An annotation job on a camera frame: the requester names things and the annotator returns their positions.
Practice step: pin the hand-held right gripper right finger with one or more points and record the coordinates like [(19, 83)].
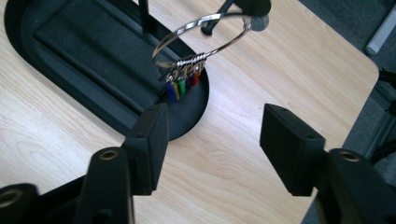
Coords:
[(289, 149)]

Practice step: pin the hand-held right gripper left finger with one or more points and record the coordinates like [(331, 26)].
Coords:
[(149, 149)]

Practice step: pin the black key rack with tray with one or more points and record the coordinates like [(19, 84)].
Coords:
[(193, 118)]

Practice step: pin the grey round table grommet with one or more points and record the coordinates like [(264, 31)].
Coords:
[(261, 23)]

